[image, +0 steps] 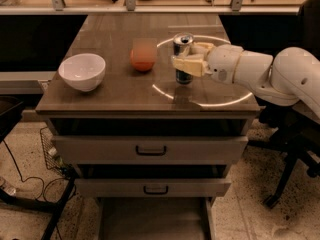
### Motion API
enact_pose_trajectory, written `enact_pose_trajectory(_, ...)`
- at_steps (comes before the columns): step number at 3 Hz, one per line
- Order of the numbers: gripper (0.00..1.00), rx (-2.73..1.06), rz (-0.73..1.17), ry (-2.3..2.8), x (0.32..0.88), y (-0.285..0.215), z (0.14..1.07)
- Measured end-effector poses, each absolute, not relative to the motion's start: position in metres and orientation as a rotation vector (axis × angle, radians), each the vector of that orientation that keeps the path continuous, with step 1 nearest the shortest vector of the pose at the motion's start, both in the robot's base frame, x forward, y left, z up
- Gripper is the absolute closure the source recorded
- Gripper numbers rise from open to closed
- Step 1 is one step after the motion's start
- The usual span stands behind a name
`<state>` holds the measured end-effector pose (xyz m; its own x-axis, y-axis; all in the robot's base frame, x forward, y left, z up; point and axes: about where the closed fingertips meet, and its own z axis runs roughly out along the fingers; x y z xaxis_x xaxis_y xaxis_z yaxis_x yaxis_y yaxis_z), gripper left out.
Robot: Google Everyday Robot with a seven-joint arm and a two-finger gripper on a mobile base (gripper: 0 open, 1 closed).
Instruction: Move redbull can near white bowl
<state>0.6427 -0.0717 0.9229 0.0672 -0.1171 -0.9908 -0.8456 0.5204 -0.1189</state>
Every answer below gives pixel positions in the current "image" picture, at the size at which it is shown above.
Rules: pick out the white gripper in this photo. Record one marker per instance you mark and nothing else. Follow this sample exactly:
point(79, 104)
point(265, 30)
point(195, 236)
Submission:
point(222, 64)

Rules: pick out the redbull can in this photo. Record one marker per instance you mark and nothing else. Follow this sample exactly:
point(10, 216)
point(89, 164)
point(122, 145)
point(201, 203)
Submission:
point(180, 42)

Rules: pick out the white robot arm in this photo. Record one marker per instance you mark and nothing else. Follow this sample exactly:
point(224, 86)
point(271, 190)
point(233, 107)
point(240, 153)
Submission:
point(291, 76)

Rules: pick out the white bowl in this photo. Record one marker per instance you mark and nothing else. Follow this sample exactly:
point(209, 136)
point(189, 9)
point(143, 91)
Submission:
point(83, 72)

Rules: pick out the red apple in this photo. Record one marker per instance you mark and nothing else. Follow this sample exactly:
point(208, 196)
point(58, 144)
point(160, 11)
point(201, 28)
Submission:
point(142, 60)

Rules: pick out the grey drawer cabinet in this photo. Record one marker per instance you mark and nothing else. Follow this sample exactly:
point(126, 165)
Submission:
point(149, 104)

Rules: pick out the black office chair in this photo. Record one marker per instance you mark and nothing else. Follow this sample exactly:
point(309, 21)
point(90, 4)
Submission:
point(296, 134)

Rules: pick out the upper grey drawer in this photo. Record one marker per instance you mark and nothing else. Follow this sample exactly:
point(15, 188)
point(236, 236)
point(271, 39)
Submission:
point(150, 150)

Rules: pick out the grey drawer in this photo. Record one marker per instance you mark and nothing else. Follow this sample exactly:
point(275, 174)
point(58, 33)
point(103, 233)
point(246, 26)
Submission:
point(153, 187)
point(150, 150)

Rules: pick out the lower grey drawer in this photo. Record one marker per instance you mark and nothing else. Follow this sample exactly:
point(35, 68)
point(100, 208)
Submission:
point(153, 187)

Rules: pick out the wire mesh basket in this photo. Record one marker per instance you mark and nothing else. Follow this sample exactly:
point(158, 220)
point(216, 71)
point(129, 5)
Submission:
point(52, 159)

